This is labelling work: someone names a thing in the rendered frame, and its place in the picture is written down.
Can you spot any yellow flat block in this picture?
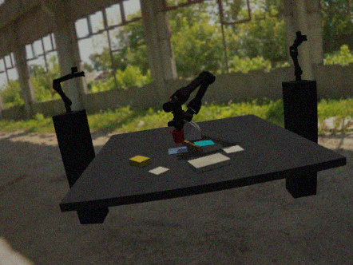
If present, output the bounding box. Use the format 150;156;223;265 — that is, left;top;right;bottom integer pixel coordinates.
129;156;151;168

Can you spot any beige flat rectangular slab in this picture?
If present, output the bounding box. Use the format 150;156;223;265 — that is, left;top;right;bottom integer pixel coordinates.
188;153;231;173

